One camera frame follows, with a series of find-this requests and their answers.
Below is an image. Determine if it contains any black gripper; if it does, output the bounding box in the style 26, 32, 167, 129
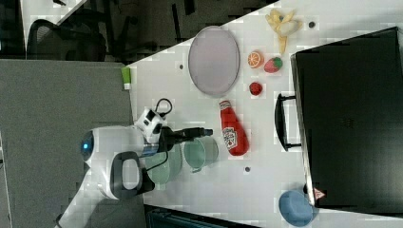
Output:
159, 126, 213, 152

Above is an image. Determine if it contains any red ketchup bottle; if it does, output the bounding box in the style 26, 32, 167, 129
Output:
220, 100, 249, 156

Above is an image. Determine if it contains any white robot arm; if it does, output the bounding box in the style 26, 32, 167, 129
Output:
54, 124, 213, 228

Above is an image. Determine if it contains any green plastic strainer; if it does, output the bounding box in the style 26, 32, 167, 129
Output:
145, 145, 182, 184

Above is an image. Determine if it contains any green plastic cup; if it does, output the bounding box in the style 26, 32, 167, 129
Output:
183, 137, 219, 173

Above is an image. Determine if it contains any small red toy fruit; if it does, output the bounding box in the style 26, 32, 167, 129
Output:
249, 82, 262, 96

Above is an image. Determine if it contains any purple round plate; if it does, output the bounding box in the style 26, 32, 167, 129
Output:
188, 26, 240, 97

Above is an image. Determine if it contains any toy orange slice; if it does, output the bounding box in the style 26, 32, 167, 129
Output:
247, 51, 264, 68

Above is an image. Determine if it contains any toy strawberry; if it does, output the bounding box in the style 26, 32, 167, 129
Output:
264, 57, 283, 73

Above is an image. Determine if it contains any blue plastic bowl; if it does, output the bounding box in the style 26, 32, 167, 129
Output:
278, 190, 318, 227

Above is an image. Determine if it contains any black office chair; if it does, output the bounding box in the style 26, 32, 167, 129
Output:
26, 19, 106, 62

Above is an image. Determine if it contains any peeled toy banana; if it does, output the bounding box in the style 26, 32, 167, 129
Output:
265, 9, 302, 54

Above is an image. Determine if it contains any black toaster oven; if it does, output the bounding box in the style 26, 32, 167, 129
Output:
290, 27, 403, 218

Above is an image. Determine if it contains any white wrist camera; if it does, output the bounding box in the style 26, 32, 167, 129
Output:
135, 108, 166, 143

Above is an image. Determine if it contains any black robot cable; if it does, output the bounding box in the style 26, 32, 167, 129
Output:
144, 97, 174, 172

